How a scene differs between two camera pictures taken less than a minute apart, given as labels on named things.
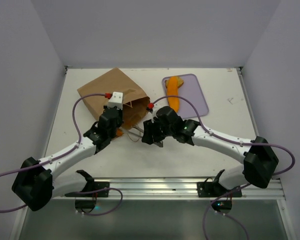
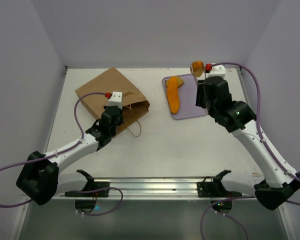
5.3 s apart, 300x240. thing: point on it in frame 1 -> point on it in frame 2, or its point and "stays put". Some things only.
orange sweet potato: (172, 89) stays put
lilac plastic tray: (191, 90) stays put
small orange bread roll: (119, 132) -> (197, 67)
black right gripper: (150, 133) -> (199, 93)
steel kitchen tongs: (159, 143) -> (192, 73)
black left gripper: (120, 113) stays put
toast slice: (180, 81) stays put
